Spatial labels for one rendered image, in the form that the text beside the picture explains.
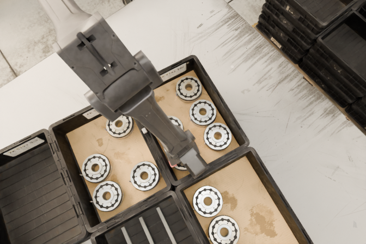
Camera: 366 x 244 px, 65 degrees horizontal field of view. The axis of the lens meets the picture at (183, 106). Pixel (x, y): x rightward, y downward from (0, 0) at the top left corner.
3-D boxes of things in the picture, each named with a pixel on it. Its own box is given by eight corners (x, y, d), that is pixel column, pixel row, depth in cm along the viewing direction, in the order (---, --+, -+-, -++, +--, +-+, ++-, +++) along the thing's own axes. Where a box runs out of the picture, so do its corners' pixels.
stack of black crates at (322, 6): (254, 26, 201) (269, -21, 159) (284, 4, 207) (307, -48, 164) (295, 66, 190) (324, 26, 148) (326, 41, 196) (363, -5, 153)
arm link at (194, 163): (187, 127, 77) (162, 147, 77) (214, 161, 75) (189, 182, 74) (190, 133, 89) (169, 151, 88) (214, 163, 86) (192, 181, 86)
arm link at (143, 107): (134, 42, 44) (77, 86, 43) (154, 65, 41) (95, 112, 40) (189, 128, 82) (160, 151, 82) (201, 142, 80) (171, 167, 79)
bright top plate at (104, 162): (78, 162, 104) (77, 162, 103) (103, 148, 105) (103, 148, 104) (88, 187, 101) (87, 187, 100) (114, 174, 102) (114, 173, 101)
